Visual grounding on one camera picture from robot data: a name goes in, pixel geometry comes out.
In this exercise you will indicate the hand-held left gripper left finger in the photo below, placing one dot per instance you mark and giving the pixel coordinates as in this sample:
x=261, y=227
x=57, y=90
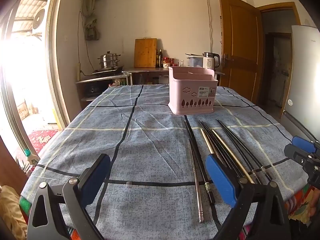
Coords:
x=96, y=177

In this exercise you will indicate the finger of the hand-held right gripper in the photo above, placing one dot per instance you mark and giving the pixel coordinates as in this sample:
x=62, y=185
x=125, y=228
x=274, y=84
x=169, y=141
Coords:
x=303, y=143
x=297, y=153

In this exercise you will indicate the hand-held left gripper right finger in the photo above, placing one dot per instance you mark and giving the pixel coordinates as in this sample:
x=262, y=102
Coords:
x=220, y=177

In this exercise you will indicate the gold chopstick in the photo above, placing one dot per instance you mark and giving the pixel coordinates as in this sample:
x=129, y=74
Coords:
x=230, y=152
x=206, y=140

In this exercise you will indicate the steel chopstick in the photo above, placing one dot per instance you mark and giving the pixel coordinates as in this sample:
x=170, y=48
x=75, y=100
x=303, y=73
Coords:
x=197, y=192

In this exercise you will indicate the black chopstick with silver band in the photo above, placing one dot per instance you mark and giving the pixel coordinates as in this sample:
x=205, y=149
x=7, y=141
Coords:
x=187, y=130

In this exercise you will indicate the pink utensil basket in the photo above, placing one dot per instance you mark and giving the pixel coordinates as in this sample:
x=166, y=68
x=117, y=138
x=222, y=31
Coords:
x=190, y=92

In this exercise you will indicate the colourful floral cloth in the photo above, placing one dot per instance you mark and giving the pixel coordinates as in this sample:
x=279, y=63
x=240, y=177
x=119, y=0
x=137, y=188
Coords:
x=303, y=205

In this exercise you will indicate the silver refrigerator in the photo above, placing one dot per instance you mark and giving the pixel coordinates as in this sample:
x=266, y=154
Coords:
x=303, y=80

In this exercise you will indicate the blue checked tablecloth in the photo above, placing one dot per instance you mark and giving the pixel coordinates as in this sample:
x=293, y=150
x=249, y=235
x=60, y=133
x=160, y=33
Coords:
x=150, y=142

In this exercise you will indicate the red patterned rug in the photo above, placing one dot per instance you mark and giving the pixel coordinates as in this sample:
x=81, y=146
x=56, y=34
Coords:
x=43, y=138

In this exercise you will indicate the black rice cooker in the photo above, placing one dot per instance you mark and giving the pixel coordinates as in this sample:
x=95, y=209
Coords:
x=93, y=89

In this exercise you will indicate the beige cloth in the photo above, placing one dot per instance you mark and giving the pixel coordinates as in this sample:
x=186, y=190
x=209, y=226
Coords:
x=11, y=212

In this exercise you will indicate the low metal stand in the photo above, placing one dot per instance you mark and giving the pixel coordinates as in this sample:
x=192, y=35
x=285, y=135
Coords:
x=100, y=78

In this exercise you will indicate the black induction cooker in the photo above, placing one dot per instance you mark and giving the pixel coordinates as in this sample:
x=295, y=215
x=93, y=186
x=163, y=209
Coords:
x=107, y=70

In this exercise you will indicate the wooden door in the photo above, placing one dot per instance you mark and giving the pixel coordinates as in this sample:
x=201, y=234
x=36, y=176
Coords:
x=241, y=47

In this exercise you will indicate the white electric kettle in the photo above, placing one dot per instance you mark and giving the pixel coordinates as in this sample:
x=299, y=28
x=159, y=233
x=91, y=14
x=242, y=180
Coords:
x=208, y=61

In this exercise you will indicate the steel steamer pot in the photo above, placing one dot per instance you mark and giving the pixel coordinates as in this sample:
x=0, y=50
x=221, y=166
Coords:
x=109, y=60

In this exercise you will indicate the sliding glass door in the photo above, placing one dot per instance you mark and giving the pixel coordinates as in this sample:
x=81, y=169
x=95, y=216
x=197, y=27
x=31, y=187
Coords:
x=53, y=67

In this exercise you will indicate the steel kitchen table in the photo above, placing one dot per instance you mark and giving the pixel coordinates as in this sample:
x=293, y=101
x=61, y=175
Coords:
x=147, y=70

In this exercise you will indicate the clear drinking glass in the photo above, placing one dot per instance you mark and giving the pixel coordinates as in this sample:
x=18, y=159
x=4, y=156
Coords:
x=181, y=63

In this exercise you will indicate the dark oil bottle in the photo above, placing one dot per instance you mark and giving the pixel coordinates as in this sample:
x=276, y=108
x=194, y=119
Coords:
x=160, y=60

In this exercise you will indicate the wooden cutting board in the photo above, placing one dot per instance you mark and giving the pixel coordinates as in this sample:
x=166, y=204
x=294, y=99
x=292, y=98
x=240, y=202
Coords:
x=145, y=53

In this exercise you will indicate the tied beige curtain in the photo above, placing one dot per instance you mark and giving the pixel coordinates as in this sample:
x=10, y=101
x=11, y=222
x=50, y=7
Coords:
x=90, y=17

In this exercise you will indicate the outdoor fan unit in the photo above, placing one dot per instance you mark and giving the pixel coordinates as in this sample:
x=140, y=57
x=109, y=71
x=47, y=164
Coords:
x=38, y=21

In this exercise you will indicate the wall power strip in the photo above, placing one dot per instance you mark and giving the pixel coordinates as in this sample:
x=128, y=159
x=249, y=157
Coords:
x=78, y=72

